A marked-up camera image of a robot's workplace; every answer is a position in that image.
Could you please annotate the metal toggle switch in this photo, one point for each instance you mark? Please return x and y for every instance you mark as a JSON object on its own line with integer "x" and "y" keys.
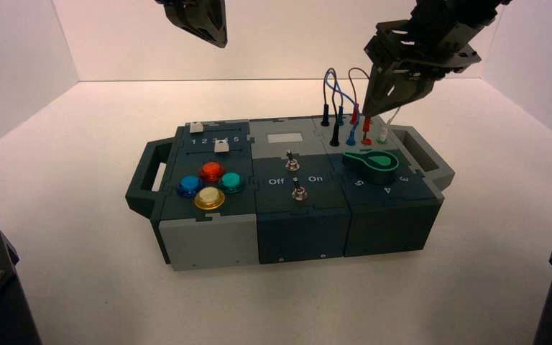
{"x": 298, "y": 191}
{"x": 291, "y": 162}

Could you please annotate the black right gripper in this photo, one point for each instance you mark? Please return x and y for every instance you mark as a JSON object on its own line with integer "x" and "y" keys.
{"x": 423, "y": 52}

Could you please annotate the grey and teal task box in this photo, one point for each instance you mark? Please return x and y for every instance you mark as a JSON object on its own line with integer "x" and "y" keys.
{"x": 209, "y": 243}

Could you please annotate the red round push button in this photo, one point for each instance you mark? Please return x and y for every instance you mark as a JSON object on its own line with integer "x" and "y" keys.
{"x": 211, "y": 170}

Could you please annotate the white rectangular display window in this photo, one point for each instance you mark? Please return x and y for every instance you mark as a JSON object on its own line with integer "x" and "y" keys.
{"x": 285, "y": 138}

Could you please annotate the white slider knob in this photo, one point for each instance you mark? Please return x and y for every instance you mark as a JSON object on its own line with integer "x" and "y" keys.
{"x": 196, "y": 126}
{"x": 221, "y": 147}

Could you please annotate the green rotary pointer knob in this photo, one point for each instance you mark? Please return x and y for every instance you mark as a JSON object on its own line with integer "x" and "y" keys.
{"x": 376, "y": 164}

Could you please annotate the green round push button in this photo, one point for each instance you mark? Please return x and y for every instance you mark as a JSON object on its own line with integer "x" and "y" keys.
{"x": 231, "y": 182}

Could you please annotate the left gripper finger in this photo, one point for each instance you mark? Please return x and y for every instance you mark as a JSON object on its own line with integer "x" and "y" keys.
{"x": 188, "y": 16}
{"x": 218, "y": 19}

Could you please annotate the blue round push button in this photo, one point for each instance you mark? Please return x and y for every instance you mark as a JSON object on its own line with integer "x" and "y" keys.
{"x": 189, "y": 185}

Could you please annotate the green banana socket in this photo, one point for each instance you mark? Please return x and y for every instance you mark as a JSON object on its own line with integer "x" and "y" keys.
{"x": 381, "y": 142}

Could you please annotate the yellow round push button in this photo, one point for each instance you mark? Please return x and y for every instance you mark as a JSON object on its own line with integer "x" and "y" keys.
{"x": 209, "y": 197}

